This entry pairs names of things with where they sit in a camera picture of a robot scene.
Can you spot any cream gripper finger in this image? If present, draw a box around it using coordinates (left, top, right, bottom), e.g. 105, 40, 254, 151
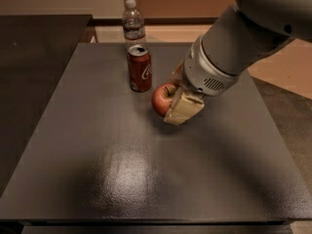
164, 88, 205, 126
170, 61, 183, 86

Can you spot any red apple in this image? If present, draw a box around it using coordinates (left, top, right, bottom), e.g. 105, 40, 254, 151
151, 83, 177, 118

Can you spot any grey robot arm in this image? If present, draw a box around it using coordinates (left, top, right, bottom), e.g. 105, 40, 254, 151
164, 0, 312, 125

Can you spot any red coke can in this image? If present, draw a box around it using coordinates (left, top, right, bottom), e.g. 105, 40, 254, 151
127, 44, 152, 93

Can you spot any clear plastic water bottle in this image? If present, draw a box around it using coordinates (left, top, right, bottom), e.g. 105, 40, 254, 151
122, 0, 146, 49

